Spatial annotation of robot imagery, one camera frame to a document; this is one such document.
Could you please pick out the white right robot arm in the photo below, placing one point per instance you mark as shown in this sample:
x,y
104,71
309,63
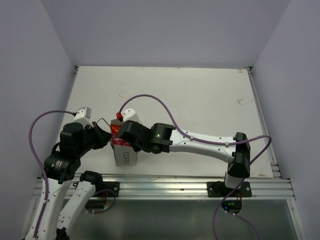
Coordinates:
x,y
165,138

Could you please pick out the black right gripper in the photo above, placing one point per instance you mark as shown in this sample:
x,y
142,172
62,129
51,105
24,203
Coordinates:
x,y
136,147

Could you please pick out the aluminium right side rail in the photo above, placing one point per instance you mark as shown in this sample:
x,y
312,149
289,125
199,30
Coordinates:
x,y
270,151

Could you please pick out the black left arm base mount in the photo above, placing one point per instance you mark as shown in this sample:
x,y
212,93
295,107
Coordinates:
x,y
104,198

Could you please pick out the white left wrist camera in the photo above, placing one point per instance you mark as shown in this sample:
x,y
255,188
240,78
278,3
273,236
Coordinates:
x,y
83,116

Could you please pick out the red peanut snack packet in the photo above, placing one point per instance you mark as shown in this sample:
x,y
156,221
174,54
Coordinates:
x,y
115,139

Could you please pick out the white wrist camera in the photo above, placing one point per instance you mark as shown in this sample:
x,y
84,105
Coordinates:
x,y
83,116
127,115

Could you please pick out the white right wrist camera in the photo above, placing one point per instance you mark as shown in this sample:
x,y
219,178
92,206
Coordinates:
x,y
127,115

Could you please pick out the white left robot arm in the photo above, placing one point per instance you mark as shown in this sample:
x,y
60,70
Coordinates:
x,y
53,219

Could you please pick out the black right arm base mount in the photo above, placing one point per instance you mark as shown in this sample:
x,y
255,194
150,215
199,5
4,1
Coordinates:
x,y
228,190

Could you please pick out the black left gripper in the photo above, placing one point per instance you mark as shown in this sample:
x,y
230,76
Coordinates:
x,y
102,134

